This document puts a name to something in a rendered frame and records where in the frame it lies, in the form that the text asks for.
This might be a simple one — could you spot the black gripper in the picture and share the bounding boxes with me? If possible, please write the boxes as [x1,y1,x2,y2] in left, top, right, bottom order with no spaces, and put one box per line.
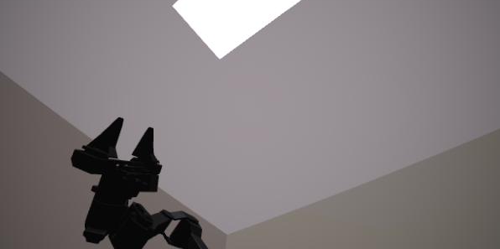
[70,117,163,205]

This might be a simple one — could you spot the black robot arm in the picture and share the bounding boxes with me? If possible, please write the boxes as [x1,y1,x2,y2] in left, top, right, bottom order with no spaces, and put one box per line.
[82,169,208,249]

